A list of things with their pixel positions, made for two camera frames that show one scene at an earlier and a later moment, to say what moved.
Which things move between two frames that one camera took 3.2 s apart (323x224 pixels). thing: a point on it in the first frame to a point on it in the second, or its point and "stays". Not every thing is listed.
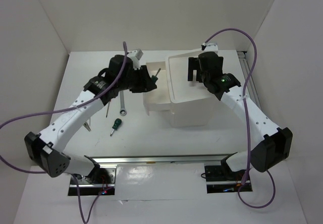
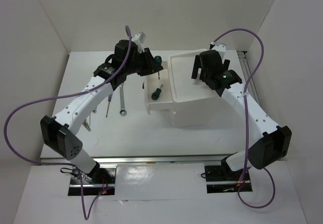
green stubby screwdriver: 116,124 to 158,59
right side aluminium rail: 245,64 stays
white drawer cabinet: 191,104 stays
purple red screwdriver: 108,105 stays
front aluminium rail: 156,159 stays
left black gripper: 145,84 to 151,66
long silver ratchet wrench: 123,111 stays
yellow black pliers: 86,125 stays
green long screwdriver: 155,78 to 155,95
